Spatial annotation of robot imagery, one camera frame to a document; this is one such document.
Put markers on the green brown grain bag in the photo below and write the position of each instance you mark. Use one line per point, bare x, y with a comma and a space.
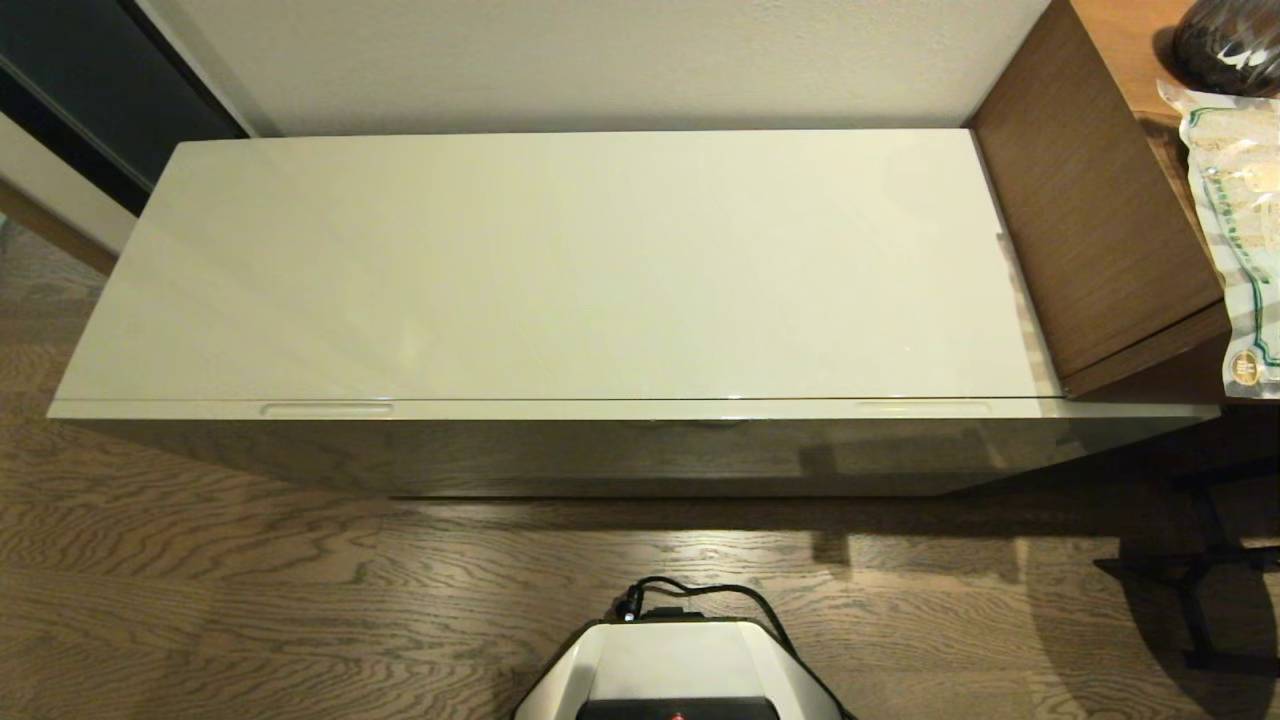
1245, 200

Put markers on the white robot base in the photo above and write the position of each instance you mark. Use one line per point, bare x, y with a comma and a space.
680, 665

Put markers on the white glossy cabinet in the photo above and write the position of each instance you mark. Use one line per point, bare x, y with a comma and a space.
560, 270

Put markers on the brown wooden desk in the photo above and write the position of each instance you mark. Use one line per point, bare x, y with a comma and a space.
1090, 200

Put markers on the black metal stand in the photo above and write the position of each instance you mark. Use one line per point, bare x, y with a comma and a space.
1200, 590

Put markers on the dark glass vase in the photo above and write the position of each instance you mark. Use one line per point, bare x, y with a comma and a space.
1230, 45

